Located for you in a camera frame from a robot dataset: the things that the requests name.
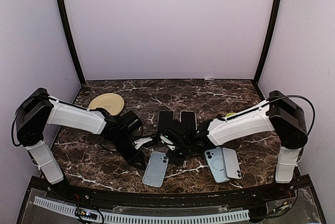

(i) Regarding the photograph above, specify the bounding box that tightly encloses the purple-edged black phone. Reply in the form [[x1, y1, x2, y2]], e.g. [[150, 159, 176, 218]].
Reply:
[[157, 111, 174, 142]]

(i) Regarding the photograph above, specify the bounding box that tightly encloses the black phone light-blue edge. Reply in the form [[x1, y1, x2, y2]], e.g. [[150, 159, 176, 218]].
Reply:
[[180, 110, 197, 130]]

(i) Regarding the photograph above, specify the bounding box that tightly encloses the grey-blue phone case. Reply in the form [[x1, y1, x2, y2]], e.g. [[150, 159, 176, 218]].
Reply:
[[142, 151, 169, 187]]

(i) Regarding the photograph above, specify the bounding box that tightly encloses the white-backed phone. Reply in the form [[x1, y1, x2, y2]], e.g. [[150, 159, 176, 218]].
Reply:
[[222, 148, 242, 180]]

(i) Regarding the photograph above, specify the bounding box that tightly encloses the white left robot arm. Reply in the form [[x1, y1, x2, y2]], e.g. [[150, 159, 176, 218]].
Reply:
[[10, 87, 146, 201]]

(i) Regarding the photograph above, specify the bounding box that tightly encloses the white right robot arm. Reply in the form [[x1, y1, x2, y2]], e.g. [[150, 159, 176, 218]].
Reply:
[[160, 91, 312, 200]]

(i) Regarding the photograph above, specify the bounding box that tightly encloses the light blue phone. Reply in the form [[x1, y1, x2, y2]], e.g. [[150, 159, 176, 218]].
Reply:
[[204, 147, 230, 183]]

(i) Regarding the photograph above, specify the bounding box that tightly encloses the beige ceramic plate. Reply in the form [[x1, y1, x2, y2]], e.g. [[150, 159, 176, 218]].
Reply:
[[88, 93, 125, 116]]

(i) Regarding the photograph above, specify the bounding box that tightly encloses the lime green bowl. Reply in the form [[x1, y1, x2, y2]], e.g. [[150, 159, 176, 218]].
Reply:
[[225, 113, 237, 118]]

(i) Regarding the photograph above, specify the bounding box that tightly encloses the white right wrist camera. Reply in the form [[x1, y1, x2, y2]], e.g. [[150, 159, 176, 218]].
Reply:
[[159, 134, 175, 151]]

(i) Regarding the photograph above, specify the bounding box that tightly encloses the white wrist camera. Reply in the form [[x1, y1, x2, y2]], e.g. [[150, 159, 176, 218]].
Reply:
[[134, 137, 157, 150], [159, 134, 175, 151]]

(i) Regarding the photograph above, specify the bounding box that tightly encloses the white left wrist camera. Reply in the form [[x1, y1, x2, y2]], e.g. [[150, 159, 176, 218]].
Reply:
[[134, 137, 157, 150]]

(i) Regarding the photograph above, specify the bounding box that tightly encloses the black front table rail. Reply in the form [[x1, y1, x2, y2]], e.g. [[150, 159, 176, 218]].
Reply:
[[28, 175, 311, 209]]

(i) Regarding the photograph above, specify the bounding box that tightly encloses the white slotted cable duct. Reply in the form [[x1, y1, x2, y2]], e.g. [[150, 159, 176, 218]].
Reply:
[[33, 196, 250, 223]]

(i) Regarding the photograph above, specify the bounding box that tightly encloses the black left frame post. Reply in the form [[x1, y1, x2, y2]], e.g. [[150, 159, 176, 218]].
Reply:
[[57, 0, 86, 86]]

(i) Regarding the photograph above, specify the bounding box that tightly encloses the black frame post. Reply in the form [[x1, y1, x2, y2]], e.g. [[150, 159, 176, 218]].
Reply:
[[57, 0, 86, 86], [253, 0, 281, 86]]

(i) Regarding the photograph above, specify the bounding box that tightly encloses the black right frame post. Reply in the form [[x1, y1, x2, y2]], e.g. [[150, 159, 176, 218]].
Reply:
[[253, 0, 281, 86]]

